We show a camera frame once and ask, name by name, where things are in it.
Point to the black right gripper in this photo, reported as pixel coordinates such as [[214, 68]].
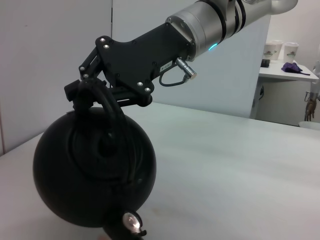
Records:
[[140, 60]]

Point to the black round teapot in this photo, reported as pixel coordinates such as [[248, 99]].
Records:
[[87, 162]]

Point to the brown hanging hand model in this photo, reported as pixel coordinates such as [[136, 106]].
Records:
[[310, 107]]

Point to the white partition board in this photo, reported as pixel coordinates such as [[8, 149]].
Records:
[[225, 87]]

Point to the small black box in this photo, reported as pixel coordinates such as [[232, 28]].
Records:
[[265, 63]]

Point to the white paper cup green print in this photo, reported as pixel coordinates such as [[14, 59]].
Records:
[[291, 52], [273, 50]]

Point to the white side cabinet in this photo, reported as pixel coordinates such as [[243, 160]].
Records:
[[280, 100]]

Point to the purple cloth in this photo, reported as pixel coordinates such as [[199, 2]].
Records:
[[290, 67]]

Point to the white machine part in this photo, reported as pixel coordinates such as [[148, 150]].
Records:
[[317, 87]]

